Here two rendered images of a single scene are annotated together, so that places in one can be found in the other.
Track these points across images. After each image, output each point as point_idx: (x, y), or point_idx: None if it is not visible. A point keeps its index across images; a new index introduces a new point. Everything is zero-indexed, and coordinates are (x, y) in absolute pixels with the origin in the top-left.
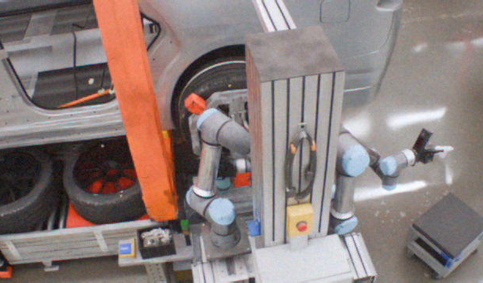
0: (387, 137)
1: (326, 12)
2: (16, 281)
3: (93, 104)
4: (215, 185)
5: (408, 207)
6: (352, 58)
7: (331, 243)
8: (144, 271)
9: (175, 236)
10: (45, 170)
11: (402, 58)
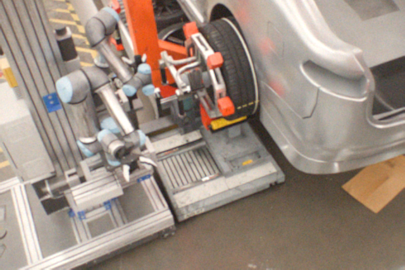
0: (378, 263)
1: (270, 35)
2: (119, 56)
3: None
4: (103, 62)
5: None
6: (285, 104)
7: (21, 112)
8: (145, 116)
9: (137, 98)
10: (174, 14)
11: None
